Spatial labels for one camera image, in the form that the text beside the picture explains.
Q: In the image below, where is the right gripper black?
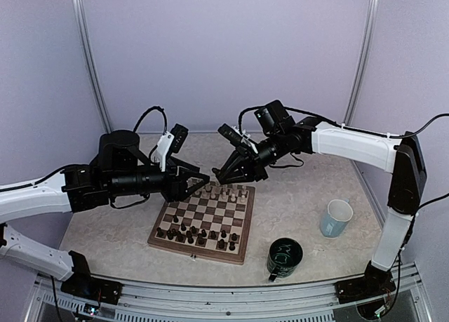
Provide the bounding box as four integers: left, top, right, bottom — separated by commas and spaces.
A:
217, 130, 288, 184

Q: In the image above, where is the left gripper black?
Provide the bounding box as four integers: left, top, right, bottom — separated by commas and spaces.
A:
108, 155, 210, 203

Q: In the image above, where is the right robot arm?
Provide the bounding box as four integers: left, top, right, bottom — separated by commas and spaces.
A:
213, 116, 427, 297

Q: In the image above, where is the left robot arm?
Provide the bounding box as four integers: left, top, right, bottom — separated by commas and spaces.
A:
1, 125, 210, 297

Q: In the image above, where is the wooden chessboard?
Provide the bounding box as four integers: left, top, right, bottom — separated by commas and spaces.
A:
147, 181, 256, 265

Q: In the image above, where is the dark knight back row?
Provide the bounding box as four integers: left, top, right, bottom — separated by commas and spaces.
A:
166, 230, 174, 240

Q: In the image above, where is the dark back row piece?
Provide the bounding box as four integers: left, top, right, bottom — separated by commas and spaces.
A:
177, 223, 186, 243

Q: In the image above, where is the dark pawn standing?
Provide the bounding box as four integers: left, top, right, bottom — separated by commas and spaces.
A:
186, 227, 198, 244

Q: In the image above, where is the dark rook at corner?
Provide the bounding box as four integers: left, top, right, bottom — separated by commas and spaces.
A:
156, 227, 164, 238

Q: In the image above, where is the dark green mug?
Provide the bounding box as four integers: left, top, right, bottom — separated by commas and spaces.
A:
267, 238, 303, 282

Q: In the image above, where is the light blue mug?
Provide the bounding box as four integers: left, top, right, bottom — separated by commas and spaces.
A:
319, 199, 354, 239

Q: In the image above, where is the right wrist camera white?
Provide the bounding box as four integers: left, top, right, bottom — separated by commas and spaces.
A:
217, 123, 258, 154

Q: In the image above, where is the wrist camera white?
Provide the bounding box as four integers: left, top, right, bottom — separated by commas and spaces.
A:
150, 123, 189, 172
217, 123, 258, 154

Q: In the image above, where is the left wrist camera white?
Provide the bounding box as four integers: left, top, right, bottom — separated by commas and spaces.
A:
150, 123, 189, 172

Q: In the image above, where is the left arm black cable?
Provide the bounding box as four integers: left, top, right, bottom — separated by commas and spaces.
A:
132, 106, 169, 137

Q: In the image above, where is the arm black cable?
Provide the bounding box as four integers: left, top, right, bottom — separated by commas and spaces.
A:
132, 106, 169, 137
385, 113, 449, 210

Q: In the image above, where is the aluminium front rail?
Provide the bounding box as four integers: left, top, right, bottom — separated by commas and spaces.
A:
24, 262, 432, 322

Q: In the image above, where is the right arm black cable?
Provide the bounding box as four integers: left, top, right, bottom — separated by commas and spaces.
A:
385, 113, 449, 210

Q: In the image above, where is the right aluminium post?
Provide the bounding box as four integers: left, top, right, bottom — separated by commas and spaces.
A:
342, 0, 380, 126

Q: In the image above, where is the aluminium post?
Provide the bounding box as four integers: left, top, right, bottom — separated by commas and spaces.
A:
72, 0, 113, 133
342, 0, 380, 126

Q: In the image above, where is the left aluminium post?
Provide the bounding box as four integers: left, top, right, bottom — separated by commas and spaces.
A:
72, 0, 113, 133

